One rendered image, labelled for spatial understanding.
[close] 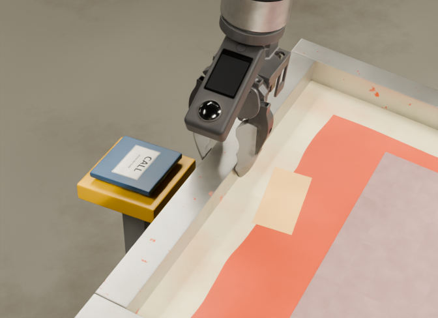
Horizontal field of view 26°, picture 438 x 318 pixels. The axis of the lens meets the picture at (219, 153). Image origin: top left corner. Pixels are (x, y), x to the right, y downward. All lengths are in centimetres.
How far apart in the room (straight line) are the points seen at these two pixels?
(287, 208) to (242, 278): 13
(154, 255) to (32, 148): 205
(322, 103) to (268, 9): 34
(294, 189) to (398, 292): 18
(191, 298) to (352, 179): 29
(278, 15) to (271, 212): 25
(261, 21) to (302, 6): 275
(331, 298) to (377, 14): 274
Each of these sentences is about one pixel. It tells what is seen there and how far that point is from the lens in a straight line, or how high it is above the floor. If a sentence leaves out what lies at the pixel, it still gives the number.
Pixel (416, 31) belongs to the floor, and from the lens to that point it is 364.
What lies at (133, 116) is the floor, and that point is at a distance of 313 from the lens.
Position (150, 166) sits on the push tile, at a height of 97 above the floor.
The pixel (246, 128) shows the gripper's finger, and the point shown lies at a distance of 108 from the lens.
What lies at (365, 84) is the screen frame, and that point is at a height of 111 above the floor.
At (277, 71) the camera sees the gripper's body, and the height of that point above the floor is 125.
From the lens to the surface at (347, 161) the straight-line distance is 122.
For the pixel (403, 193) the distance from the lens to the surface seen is 120.
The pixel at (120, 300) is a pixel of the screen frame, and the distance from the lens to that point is 97.
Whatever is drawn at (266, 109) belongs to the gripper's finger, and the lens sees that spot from 105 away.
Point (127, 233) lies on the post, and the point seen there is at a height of 84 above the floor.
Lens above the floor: 184
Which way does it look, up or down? 38 degrees down
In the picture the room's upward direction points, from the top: straight up
